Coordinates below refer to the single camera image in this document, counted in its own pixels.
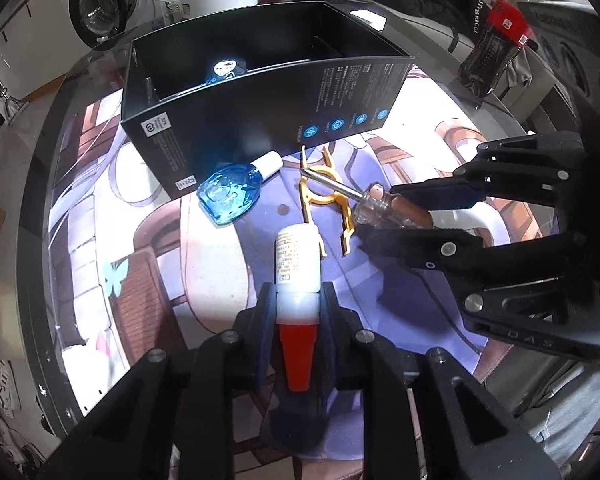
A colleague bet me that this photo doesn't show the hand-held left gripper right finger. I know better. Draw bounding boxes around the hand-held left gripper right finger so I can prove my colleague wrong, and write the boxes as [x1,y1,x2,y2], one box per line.
[317,282,563,480]

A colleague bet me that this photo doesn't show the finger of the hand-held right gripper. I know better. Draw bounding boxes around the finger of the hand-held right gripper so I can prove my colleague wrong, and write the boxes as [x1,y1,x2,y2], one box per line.
[355,226,600,328]
[390,131,587,213]

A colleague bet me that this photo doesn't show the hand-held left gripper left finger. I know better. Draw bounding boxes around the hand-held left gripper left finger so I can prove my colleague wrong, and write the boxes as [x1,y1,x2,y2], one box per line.
[55,282,281,480]

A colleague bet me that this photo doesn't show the clear handled screwdriver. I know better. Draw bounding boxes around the clear handled screwdriver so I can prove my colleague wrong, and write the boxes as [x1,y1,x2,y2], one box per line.
[299,167,435,228]

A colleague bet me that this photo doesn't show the red capped white tube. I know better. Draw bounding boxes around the red capped white tube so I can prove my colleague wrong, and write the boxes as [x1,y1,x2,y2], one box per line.
[272,225,326,393]

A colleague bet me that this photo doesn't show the black cardboard box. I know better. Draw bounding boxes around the black cardboard box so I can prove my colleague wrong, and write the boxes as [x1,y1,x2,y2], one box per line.
[120,1,415,198]

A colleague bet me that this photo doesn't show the yellow plastic clip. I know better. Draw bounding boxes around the yellow plastic clip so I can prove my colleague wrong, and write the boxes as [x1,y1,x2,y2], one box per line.
[299,145,356,257]

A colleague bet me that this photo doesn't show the printed table mat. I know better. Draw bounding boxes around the printed table mat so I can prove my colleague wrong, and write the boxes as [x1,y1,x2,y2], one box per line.
[47,60,531,461]

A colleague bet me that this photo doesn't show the grey garment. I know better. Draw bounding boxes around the grey garment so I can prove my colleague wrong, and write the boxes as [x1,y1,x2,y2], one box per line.
[505,47,536,96]

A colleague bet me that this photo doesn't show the small blue bottle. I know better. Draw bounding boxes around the small blue bottle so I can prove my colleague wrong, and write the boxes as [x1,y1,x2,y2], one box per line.
[196,151,284,226]

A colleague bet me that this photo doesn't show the cola bottle with red label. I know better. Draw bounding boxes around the cola bottle with red label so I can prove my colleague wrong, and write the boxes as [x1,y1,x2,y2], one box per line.
[457,0,543,98]

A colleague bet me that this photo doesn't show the person's grey trousers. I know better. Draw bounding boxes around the person's grey trousers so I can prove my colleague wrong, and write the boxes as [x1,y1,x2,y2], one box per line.
[517,360,600,453]

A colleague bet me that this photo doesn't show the shoe rack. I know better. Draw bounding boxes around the shoe rack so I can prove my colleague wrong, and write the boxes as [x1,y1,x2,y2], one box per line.
[0,265,23,461]

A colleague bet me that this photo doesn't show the white washing machine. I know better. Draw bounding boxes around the white washing machine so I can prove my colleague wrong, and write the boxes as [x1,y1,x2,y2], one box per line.
[55,0,148,48]

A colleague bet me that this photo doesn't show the white lower cabinet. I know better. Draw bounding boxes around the white lower cabinet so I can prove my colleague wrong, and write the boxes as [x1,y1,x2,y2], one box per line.
[0,0,76,76]

